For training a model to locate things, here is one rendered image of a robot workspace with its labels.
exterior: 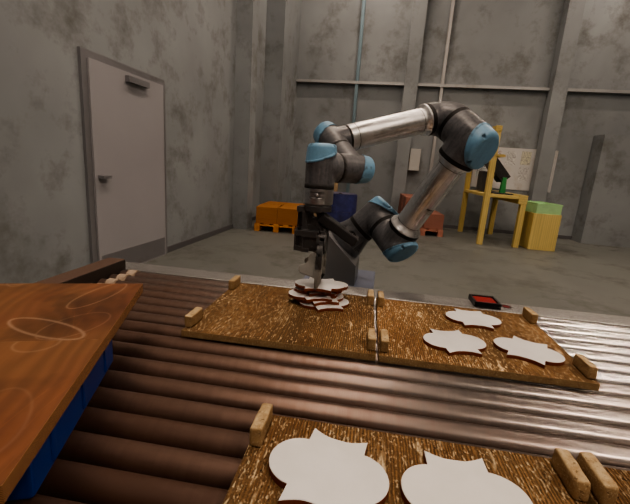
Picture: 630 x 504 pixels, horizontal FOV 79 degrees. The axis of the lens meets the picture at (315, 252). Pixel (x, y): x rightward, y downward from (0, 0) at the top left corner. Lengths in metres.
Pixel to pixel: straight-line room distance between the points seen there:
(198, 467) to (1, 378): 0.25
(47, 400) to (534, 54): 10.53
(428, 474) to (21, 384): 0.47
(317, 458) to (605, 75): 10.80
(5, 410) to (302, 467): 0.31
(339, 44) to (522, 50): 4.08
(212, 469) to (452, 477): 0.29
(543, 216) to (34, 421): 8.27
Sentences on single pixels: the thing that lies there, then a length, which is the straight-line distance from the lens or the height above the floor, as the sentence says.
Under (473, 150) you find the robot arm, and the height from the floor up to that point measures 1.36.
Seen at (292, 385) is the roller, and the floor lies 0.92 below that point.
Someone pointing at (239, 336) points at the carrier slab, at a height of 0.94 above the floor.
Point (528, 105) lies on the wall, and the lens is 10.44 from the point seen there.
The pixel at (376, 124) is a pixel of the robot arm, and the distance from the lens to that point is 1.16.
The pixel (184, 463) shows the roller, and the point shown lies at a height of 0.92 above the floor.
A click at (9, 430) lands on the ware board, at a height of 1.04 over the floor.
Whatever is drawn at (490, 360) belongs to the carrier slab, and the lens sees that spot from 0.88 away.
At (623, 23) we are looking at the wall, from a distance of 11.36.
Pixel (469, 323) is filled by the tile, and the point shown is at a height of 0.94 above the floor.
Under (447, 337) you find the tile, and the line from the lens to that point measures 0.91.
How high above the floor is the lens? 1.30
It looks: 13 degrees down
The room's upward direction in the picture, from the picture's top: 4 degrees clockwise
